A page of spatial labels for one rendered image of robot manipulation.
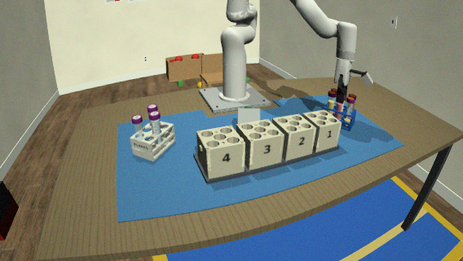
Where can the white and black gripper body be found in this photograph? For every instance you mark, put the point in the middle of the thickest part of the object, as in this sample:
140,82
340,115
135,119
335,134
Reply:
343,67

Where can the white tube rack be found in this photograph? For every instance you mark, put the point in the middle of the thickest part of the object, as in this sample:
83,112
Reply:
145,149

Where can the blue mat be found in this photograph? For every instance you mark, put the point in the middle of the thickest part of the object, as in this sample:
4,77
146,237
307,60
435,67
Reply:
174,185

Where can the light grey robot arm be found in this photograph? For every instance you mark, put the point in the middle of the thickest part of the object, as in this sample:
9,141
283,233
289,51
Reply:
234,38

